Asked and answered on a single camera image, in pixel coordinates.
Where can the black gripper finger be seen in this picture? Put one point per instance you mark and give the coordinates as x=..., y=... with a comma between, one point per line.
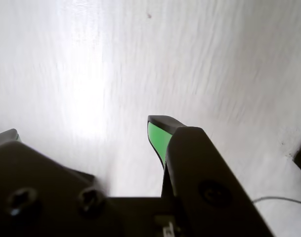
x=41, y=185

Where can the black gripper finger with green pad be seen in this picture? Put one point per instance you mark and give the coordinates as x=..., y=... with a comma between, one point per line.
x=197, y=172

